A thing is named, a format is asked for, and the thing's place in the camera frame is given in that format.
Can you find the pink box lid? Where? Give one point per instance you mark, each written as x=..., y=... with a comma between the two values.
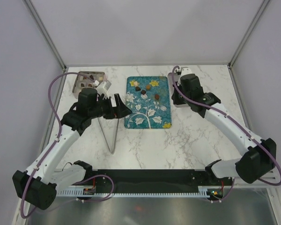
x=176, y=98

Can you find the white slotted cable duct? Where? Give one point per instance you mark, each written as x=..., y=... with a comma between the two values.
x=88, y=191

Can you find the aluminium frame rail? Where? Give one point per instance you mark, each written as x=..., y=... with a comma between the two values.
x=43, y=30

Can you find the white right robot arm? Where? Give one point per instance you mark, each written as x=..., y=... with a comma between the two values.
x=257, y=154

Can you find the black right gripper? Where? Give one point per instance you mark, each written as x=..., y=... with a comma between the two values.
x=176, y=100

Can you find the pink chocolate box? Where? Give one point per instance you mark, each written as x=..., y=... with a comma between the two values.
x=81, y=83

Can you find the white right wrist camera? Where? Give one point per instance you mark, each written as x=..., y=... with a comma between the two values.
x=183, y=71

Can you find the teal floral tray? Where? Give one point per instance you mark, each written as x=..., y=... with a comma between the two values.
x=147, y=112

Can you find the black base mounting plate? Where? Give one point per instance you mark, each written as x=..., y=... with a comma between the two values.
x=154, y=180

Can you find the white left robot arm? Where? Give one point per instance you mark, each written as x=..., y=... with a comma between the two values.
x=39, y=183

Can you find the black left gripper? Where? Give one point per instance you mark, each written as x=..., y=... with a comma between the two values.
x=120, y=111

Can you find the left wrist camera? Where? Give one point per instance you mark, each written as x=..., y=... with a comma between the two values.
x=102, y=88

